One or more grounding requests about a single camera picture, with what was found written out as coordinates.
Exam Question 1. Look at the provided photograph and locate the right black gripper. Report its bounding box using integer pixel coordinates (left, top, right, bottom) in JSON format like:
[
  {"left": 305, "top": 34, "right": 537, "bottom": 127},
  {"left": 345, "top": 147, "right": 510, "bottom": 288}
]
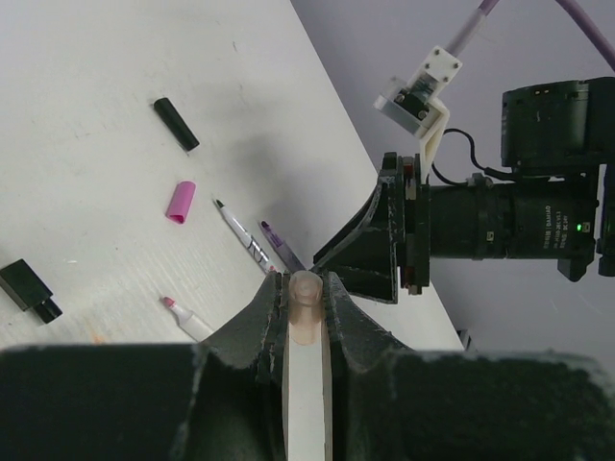
[{"left": 312, "top": 152, "right": 431, "bottom": 303}]

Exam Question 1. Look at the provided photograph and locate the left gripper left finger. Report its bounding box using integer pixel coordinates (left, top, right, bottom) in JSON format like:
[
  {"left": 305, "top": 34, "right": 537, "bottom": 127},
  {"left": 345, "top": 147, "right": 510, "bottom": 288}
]
[{"left": 1, "top": 274, "right": 289, "bottom": 460}]

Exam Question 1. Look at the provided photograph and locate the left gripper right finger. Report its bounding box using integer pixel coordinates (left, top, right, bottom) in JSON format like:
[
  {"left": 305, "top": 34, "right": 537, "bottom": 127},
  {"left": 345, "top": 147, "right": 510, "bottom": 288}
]
[{"left": 323, "top": 273, "right": 614, "bottom": 460}]

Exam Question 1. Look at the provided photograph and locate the grey barrel marker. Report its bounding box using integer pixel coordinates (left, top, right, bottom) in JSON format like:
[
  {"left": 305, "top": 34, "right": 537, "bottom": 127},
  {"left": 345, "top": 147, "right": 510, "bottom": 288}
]
[{"left": 259, "top": 221, "right": 306, "bottom": 273}]

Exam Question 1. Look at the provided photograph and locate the magenta cap marker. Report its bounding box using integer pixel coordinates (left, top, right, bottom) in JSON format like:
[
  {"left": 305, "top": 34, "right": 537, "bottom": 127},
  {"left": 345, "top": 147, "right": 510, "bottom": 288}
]
[{"left": 160, "top": 297, "right": 214, "bottom": 342}]

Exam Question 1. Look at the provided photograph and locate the black cap marker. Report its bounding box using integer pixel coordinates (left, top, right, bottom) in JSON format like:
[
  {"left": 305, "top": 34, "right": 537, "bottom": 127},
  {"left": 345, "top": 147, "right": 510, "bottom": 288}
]
[{"left": 213, "top": 198, "right": 278, "bottom": 274}]

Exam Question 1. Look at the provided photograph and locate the magenta pen cap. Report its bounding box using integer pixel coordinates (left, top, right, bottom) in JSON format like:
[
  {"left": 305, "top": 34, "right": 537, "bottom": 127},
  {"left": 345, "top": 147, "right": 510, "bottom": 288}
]
[{"left": 165, "top": 181, "right": 196, "bottom": 225}]

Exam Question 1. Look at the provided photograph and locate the small black pen cap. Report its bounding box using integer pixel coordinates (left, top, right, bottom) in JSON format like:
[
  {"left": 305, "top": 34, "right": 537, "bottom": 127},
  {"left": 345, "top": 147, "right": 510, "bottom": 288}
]
[{"left": 1, "top": 259, "right": 62, "bottom": 324}]

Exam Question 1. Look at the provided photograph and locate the long black pen cap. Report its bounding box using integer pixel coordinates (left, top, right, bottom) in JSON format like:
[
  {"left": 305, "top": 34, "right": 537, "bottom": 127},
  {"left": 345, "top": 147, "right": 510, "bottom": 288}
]
[{"left": 153, "top": 97, "right": 200, "bottom": 152}]

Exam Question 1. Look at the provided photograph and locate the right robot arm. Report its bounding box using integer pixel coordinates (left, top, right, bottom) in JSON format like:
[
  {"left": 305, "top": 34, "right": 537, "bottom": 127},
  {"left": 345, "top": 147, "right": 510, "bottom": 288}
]
[{"left": 313, "top": 77, "right": 614, "bottom": 303}]

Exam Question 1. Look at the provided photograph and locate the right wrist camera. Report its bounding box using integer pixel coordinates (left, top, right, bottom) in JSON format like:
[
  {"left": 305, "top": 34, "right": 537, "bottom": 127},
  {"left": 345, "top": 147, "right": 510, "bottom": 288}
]
[{"left": 374, "top": 46, "right": 462, "bottom": 183}]

